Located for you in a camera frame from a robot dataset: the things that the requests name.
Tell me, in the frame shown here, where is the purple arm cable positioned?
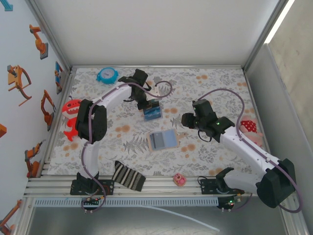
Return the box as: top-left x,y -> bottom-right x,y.
81,80 -> 173,215
195,88 -> 304,213

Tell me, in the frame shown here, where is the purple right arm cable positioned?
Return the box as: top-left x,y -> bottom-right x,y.
195,88 -> 304,213

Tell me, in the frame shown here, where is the aluminium frame bar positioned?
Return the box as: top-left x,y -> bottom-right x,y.
13,197 -> 35,235
69,64 -> 245,71
278,195 -> 310,235
25,0 -> 73,71
242,0 -> 291,73
23,175 -> 293,198
36,70 -> 77,177

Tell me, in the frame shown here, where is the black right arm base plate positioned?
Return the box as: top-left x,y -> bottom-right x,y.
200,178 -> 245,195

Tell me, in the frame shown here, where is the beige card holder wallet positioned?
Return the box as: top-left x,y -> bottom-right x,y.
147,128 -> 189,152

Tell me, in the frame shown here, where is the blue card stack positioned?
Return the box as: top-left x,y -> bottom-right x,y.
143,109 -> 162,122

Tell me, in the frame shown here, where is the white light strip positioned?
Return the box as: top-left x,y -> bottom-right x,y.
265,0 -> 297,45

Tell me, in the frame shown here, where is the orange gripper claw sticker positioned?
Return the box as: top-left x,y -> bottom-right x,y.
6,65 -> 33,107

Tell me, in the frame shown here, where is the pink polka dot plush toy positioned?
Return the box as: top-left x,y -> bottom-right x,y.
239,115 -> 265,149

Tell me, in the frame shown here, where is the floral fern print tablecloth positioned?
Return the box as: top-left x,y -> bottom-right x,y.
47,67 -> 273,177

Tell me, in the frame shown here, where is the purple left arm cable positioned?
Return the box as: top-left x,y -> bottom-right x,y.
81,80 -> 173,215

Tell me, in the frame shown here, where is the white slotted cable duct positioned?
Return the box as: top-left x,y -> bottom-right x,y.
34,197 -> 219,208

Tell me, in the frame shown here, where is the red monster plush toy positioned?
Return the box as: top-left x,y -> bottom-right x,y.
61,98 -> 83,142

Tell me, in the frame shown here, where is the blue orange robot sticker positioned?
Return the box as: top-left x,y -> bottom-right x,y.
54,61 -> 64,95

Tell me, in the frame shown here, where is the small pink bear toy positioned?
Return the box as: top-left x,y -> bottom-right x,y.
173,172 -> 188,187

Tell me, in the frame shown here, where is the blue alarm clock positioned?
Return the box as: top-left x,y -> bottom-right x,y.
96,67 -> 120,86

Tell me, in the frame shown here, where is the black white striped sock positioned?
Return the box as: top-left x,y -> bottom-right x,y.
112,160 -> 147,192

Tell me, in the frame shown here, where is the clear acrylic card stand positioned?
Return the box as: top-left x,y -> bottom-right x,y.
142,98 -> 164,122

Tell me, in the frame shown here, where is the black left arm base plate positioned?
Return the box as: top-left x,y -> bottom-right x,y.
70,179 -> 115,196

